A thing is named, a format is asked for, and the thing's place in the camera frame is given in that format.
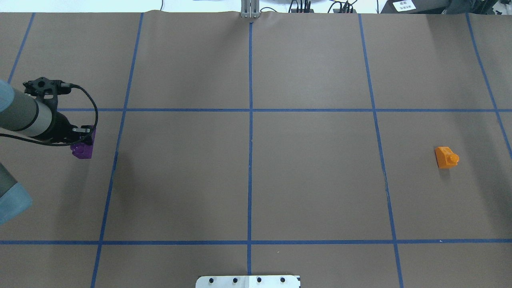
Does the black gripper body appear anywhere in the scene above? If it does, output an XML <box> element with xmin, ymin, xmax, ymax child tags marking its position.
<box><xmin>48</xmin><ymin>112</ymin><xmax>80</xmax><ymax>144</ymax></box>

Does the purple block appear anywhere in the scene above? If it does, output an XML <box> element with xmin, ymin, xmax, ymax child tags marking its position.
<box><xmin>70</xmin><ymin>130</ymin><xmax>96</xmax><ymax>159</ymax></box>

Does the orange trapezoid block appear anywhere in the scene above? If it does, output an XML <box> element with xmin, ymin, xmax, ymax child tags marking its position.
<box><xmin>434</xmin><ymin>146</ymin><xmax>460</xmax><ymax>169</ymax></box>

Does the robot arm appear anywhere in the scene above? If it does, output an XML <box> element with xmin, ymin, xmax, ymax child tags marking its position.
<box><xmin>0</xmin><ymin>77</ymin><xmax>99</xmax><ymax>159</ymax></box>

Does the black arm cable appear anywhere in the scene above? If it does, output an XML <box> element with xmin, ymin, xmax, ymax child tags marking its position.
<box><xmin>0</xmin><ymin>83</ymin><xmax>99</xmax><ymax>147</ymax></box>

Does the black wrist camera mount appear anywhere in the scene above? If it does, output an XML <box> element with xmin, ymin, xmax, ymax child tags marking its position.
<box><xmin>23</xmin><ymin>77</ymin><xmax>72</xmax><ymax>110</ymax></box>

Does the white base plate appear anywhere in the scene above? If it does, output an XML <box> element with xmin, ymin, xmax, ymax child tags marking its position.
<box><xmin>195</xmin><ymin>275</ymin><xmax>301</xmax><ymax>288</ymax></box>

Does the aluminium frame post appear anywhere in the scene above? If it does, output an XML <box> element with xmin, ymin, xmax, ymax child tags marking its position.
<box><xmin>240</xmin><ymin>0</ymin><xmax>261</xmax><ymax>19</ymax></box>

